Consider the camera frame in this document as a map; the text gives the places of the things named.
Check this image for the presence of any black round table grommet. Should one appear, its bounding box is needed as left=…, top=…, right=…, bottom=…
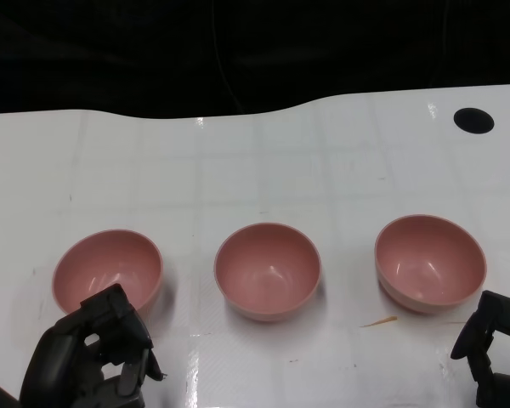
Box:
left=453, top=107, right=496, bottom=134

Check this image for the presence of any pink plastic bowl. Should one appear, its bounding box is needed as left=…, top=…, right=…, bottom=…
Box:
left=374, top=214, right=488, bottom=315
left=213, top=222, right=323, bottom=323
left=52, top=229, right=165, bottom=323

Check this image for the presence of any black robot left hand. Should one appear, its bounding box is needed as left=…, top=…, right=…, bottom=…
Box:
left=19, top=283, right=169, bottom=408

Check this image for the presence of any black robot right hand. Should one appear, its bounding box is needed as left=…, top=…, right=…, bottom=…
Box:
left=450, top=290, right=510, bottom=408

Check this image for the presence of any small orange brown sliver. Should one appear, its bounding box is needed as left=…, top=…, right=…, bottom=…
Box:
left=360, top=315, right=399, bottom=328

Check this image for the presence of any black cloth backdrop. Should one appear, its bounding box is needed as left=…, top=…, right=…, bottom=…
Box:
left=0, top=0, right=510, bottom=120

